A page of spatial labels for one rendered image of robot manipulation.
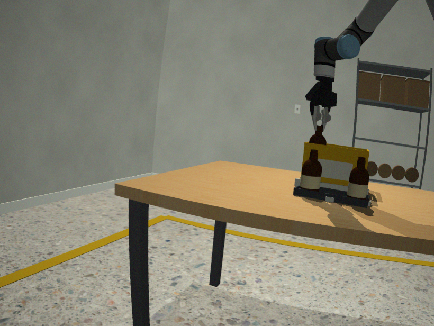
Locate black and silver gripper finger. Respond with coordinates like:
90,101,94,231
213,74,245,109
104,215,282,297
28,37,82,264
321,105,331,132
310,97,322,131

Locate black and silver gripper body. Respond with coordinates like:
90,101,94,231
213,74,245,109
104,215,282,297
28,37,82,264
312,76,337,107

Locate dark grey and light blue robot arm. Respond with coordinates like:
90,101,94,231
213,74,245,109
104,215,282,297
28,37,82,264
314,0,398,78

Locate brown glass bottle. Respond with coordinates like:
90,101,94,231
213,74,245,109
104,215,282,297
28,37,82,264
347,157,369,200
300,149,322,192
309,126,327,145

